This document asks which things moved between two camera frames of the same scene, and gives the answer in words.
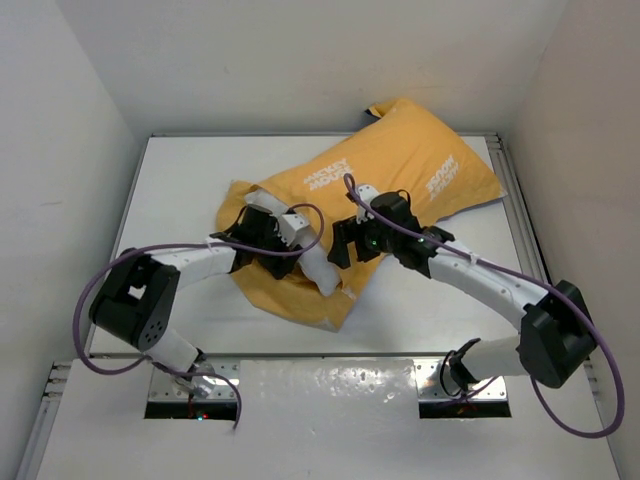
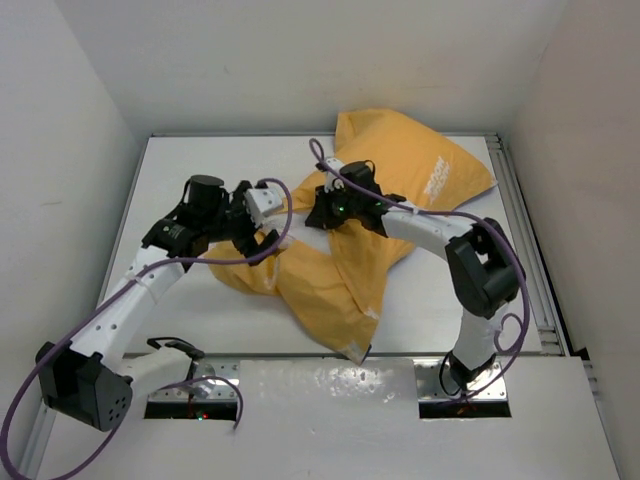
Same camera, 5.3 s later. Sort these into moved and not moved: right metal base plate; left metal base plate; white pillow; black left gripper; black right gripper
Moved: black left gripper; white pillow; black right gripper
Not moved: left metal base plate; right metal base plate
